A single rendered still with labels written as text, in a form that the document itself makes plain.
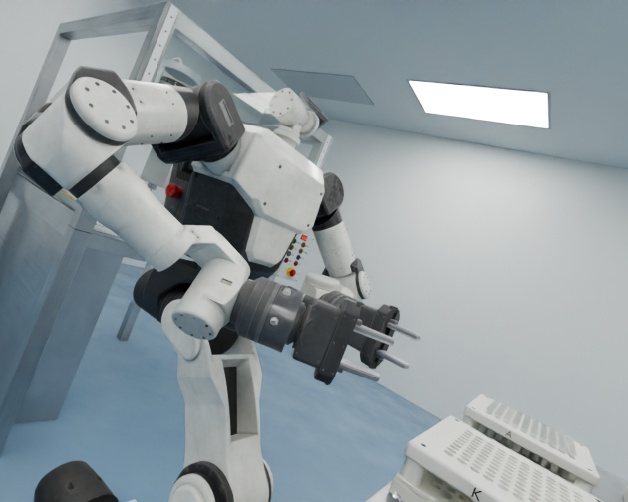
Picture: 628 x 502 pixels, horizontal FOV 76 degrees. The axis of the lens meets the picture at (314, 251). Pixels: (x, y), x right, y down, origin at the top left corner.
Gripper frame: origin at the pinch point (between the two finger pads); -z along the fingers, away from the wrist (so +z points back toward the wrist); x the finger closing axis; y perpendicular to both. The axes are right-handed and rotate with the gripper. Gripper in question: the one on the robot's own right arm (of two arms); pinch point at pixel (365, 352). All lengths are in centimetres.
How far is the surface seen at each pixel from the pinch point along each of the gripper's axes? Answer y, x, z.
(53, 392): -110, 85, 94
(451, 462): 6.2, 7.8, -13.8
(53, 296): -80, 37, 91
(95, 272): -108, 31, 95
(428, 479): 2.5, 12.3, -13.6
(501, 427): -24.2, 8.2, -35.6
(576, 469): -17, 9, -47
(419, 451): 5.7, 8.1, -9.8
